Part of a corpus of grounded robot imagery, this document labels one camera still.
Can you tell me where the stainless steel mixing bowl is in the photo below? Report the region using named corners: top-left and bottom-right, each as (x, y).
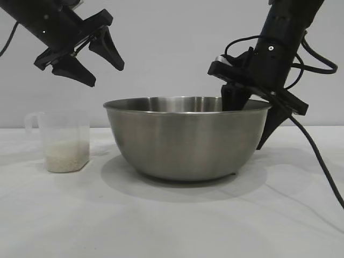
top-left (103, 95), bottom-right (273, 181)

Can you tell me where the thick black cable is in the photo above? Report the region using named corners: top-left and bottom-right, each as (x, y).
top-left (290, 114), bottom-right (344, 210)

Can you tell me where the thin looped black cable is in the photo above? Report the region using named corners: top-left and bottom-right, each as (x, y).
top-left (294, 29), bottom-right (339, 91)

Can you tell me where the clear plastic measuring cup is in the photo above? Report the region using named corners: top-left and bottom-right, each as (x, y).
top-left (24, 109), bottom-right (91, 173)

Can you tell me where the white rice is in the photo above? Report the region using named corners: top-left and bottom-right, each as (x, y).
top-left (46, 141), bottom-right (90, 173)

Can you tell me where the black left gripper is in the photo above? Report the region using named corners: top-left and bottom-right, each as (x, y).
top-left (23, 0), bottom-right (126, 88)

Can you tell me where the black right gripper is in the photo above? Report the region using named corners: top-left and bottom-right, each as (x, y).
top-left (207, 28), bottom-right (309, 151)

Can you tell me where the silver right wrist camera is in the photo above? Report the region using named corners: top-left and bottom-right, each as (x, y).
top-left (214, 54), bottom-right (236, 67)

